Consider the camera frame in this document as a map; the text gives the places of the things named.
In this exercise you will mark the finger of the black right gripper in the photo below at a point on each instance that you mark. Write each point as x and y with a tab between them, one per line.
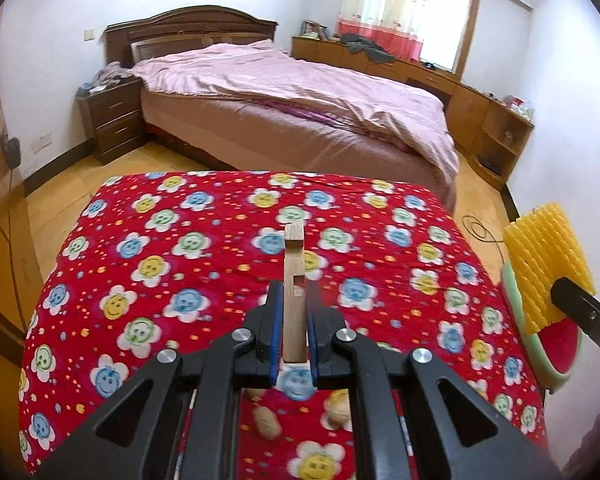
580	306

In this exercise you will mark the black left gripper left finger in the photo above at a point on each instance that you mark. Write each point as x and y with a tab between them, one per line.
178	415

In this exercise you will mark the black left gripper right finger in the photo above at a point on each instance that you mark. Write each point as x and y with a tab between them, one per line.
413	417

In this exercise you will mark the yellow foam pad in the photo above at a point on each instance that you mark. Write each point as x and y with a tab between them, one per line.
543	248

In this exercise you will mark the wooden block stick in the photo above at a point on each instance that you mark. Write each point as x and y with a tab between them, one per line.
294	310

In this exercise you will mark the red green trash bin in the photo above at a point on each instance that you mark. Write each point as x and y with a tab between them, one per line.
553	351

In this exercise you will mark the peanut shell upper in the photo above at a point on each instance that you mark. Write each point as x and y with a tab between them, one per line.
337	412

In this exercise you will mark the peanut shell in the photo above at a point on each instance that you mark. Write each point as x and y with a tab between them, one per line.
266	423
337	412

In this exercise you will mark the peanut shell lower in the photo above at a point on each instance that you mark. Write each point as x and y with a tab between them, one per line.
266	423

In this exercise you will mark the red floral quilt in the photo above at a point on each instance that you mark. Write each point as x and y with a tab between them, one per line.
176	259

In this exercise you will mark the long wooden side cabinet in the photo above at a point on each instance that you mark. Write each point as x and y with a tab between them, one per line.
491	135

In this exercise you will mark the dark wooden nightstand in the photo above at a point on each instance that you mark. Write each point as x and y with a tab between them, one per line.
113	120

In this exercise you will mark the dark wooden bed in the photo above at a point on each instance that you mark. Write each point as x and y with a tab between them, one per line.
257	135

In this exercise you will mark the pink duvet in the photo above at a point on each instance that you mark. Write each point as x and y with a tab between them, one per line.
369	105

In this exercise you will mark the dark clothes pile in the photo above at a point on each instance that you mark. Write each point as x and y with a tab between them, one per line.
358	44

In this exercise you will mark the floral red curtain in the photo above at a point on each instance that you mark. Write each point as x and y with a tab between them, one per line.
395	25

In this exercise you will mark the black wall charger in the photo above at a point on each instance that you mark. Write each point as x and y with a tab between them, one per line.
11	151

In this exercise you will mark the photo frame on cabinet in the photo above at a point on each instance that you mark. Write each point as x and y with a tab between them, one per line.
314	30

